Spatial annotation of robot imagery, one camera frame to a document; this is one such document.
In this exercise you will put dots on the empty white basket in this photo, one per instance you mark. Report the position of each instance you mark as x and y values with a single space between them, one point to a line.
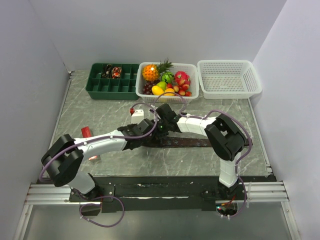
228 79

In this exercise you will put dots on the brown floral necktie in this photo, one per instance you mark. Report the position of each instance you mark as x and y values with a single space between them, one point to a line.
176 142

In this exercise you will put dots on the toy strawberry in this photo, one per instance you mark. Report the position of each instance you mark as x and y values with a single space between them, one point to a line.
182 92

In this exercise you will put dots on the toy green apple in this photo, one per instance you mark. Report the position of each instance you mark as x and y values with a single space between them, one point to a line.
162 85

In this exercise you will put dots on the dark rolled tie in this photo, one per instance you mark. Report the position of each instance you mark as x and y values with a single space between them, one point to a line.
106 71

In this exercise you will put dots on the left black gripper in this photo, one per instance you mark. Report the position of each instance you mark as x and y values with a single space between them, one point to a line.
131 126

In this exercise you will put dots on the toy pineapple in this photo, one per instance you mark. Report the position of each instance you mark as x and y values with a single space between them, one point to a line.
152 72

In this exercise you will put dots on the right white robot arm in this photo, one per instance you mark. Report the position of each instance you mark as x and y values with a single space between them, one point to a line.
226 139

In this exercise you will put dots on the aluminium frame rail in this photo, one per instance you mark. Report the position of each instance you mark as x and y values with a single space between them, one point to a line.
266 192

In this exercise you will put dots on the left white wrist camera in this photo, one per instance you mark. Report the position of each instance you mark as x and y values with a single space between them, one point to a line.
137 115

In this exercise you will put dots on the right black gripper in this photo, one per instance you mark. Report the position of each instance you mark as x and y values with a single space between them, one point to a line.
158 135

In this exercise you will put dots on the red patterned rolled tie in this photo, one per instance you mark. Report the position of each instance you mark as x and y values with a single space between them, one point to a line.
116 72

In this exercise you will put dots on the toy watermelon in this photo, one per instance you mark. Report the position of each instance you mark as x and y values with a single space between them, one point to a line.
167 77

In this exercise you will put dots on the white fruit basket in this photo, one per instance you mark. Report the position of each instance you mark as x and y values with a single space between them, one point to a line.
186 71

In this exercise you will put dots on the red toothpaste box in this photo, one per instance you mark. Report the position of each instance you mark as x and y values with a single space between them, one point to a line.
87 133

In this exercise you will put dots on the green compartment tray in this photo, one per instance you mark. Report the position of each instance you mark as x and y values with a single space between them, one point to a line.
123 88

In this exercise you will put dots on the toy yellow mango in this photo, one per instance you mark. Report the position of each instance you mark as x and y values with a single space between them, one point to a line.
157 91

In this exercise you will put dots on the toy orange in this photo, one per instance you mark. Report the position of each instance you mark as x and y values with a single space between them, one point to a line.
169 92

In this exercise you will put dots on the toy purple grapes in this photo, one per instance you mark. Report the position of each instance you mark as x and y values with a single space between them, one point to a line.
147 89

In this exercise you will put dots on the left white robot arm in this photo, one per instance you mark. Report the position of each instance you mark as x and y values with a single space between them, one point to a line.
62 161

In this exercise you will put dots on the toy dragon fruit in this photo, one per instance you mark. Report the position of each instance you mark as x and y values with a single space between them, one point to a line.
181 78

